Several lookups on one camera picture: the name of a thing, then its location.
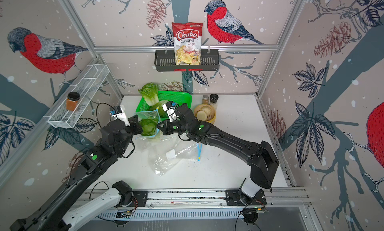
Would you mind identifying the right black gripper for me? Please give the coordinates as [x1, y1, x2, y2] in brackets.
[154, 119, 191, 138]

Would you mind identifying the chinese cabbage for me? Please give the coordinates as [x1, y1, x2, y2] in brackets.
[138, 83, 159, 106]
[139, 118, 158, 137]
[148, 100, 169, 118]

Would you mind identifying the clear zipper bag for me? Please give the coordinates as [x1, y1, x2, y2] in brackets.
[135, 108, 161, 139]
[147, 134, 201, 176]

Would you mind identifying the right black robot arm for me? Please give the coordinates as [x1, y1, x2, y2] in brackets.
[157, 102, 280, 206]

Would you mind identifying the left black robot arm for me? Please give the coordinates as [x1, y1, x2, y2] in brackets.
[10, 115, 143, 231]

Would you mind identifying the upright chinese cabbage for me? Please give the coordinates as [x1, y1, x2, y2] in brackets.
[138, 83, 159, 106]

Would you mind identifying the red cassava chips bag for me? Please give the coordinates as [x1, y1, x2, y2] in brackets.
[172, 22, 203, 66]

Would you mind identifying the green plastic basket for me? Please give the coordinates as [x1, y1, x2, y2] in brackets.
[136, 91, 193, 112]

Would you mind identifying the white steamed bun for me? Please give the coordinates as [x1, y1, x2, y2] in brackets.
[197, 109, 213, 121]

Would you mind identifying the metal cap spice jar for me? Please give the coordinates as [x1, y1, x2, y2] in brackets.
[202, 95, 210, 105]

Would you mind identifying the yellow bamboo steamer bowl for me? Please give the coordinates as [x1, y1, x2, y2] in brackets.
[194, 104, 216, 124]

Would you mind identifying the black cap pepper grinder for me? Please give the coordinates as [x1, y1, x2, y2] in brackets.
[210, 94, 219, 110]

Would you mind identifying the orange spice jar black lid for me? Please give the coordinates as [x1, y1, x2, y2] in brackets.
[66, 92, 80, 112]

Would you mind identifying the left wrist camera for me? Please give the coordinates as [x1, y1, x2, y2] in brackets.
[110, 105, 130, 126]

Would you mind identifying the clear acrylic wall shelf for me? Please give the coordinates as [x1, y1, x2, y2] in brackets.
[43, 64, 110, 129]

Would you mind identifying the black wall basket shelf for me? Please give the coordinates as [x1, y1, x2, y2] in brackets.
[155, 49, 220, 72]

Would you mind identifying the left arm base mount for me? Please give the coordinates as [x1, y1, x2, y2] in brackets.
[116, 190, 149, 208]

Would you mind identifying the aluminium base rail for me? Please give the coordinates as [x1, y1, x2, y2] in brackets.
[77, 187, 313, 211]

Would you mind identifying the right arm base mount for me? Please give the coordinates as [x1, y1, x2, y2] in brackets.
[224, 189, 267, 207]

